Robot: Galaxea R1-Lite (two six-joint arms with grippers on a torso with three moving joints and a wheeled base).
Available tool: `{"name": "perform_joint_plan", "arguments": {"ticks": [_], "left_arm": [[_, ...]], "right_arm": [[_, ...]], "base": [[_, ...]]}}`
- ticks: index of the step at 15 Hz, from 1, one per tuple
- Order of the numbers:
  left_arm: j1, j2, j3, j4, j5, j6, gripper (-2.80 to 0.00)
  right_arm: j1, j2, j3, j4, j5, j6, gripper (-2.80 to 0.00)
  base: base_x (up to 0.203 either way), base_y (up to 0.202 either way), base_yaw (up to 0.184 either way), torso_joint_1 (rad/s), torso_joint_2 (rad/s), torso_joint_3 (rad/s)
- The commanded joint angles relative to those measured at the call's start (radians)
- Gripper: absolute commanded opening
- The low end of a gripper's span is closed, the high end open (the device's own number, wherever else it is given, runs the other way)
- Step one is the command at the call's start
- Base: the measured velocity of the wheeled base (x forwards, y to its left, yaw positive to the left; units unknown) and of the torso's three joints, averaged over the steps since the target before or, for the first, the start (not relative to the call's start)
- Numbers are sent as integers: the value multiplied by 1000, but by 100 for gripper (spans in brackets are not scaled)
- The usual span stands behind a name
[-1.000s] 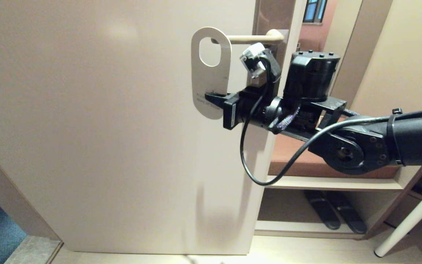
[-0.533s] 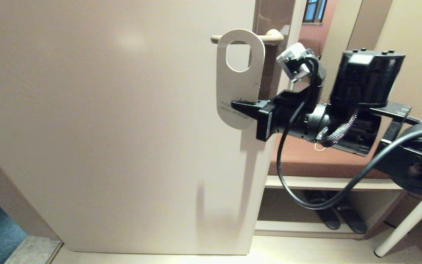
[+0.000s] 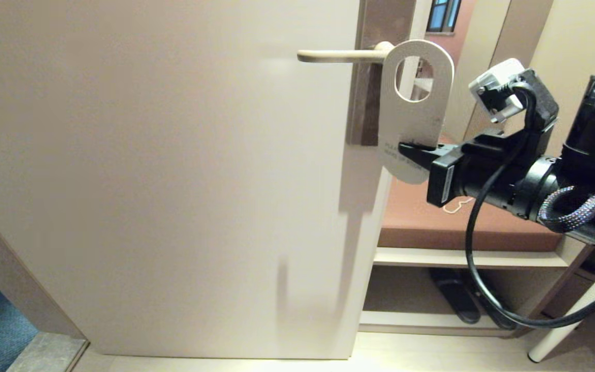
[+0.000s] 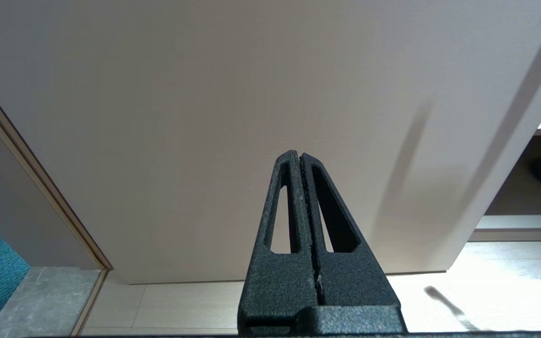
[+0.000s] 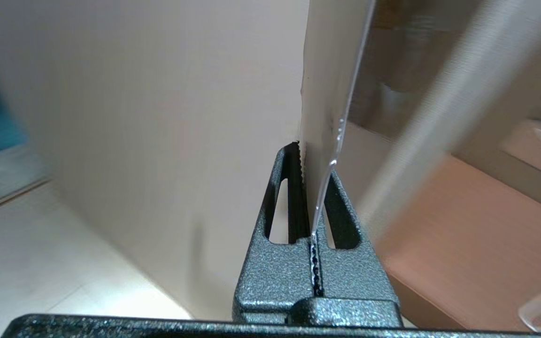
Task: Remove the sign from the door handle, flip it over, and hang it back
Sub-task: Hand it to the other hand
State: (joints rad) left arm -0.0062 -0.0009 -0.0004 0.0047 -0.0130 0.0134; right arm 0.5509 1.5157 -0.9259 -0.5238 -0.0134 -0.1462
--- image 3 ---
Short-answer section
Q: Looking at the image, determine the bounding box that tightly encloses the brown bench cushion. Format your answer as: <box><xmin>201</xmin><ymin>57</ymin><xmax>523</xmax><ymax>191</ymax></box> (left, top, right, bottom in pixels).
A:
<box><xmin>378</xmin><ymin>134</ymin><xmax>561</xmax><ymax>253</ymax></box>

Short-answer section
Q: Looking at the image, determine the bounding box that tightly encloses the beige room door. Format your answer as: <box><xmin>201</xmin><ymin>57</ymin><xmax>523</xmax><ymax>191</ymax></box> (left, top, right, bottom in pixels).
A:
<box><xmin>0</xmin><ymin>0</ymin><xmax>430</xmax><ymax>361</ymax></box>

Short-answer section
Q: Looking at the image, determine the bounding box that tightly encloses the beige lever door handle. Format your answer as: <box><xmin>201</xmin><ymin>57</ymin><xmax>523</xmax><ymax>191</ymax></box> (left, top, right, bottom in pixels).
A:
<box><xmin>297</xmin><ymin>41</ymin><xmax>396</xmax><ymax>64</ymax></box>

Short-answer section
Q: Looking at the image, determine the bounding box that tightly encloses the wall mirror with beige frame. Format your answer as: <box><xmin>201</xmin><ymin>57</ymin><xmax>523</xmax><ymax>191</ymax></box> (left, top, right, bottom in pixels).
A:
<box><xmin>396</xmin><ymin>0</ymin><xmax>554</xmax><ymax>156</ymax></box>

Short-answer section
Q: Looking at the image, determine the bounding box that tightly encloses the dark slipper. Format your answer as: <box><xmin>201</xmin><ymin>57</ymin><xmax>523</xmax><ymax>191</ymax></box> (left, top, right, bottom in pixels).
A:
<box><xmin>428</xmin><ymin>268</ymin><xmax>481</xmax><ymax>325</ymax></box>
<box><xmin>463</xmin><ymin>269</ymin><xmax>518</xmax><ymax>331</ymax></box>

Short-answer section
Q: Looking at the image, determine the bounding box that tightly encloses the white bench shelf unit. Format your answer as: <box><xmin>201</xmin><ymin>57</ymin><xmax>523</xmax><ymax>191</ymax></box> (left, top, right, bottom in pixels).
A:
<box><xmin>358</xmin><ymin>247</ymin><xmax>595</xmax><ymax>337</ymax></box>

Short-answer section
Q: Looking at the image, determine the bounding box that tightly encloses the white table leg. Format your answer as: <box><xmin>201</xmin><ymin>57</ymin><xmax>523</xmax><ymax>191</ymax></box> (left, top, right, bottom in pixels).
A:
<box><xmin>527</xmin><ymin>245</ymin><xmax>595</xmax><ymax>363</ymax></box>

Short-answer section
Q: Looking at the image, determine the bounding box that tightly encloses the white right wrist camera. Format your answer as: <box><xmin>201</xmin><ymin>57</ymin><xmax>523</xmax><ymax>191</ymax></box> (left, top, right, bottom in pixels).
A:
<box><xmin>469</xmin><ymin>58</ymin><xmax>528</xmax><ymax>123</ymax></box>

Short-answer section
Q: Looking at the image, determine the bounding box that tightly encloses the black rubber cable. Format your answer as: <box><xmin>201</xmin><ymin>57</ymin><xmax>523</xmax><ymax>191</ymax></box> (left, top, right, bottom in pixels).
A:
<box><xmin>465</xmin><ymin>83</ymin><xmax>595</xmax><ymax>330</ymax></box>

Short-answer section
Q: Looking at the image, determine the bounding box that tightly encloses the white door hanger sign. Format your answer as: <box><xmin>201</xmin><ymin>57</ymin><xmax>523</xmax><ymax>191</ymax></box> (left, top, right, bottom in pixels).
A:
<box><xmin>378</xmin><ymin>40</ymin><xmax>455</xmax><ymax>185</ymax></box>

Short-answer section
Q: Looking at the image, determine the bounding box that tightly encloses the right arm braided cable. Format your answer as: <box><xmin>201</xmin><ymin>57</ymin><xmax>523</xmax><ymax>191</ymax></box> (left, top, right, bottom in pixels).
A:
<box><xmin>538</xmin><ymin>186</ymin><xmax>595</xmax><ymax>233</ymax></box>

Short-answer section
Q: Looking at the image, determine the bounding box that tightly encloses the white wire clothes hanger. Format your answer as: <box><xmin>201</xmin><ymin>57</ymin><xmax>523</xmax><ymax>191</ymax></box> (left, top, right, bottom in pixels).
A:
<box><xmin>442</xmin><ymin>196</ymin><xmax>475</xmax><ymax>214</ymax></box>

